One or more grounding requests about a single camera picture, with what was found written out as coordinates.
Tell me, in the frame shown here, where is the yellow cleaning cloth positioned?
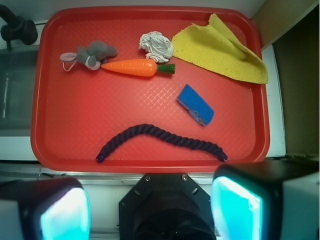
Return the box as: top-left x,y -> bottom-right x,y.
171,13 -> 269,84

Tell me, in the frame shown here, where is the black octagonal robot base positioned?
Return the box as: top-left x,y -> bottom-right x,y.
118,173 -> 217,240

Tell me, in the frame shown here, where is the orange toy carrot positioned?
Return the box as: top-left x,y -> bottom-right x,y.
101,58 -> 176,77

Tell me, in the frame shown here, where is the crumpled white cloth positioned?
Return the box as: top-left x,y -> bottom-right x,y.
138,31 -> 174,64

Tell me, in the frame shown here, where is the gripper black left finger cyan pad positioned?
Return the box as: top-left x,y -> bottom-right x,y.
0,177 -> 91,240

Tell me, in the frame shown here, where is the grey plush mouse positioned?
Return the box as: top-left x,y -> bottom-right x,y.
59,40 -> 118,72

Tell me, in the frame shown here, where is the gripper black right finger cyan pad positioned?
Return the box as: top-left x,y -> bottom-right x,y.
210,160 -> 320,240

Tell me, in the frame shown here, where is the black clamp mount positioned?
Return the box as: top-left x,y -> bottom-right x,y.
0,4 -> 38,52

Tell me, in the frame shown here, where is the blue sponge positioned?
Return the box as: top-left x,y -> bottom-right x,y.
177,84 -> 215,126

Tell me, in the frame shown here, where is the red plastic tray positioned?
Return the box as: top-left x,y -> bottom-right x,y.
30,6 -> 270,173

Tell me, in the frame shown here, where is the dark purple rope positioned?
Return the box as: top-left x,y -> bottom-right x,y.
95,123 -> 229,164

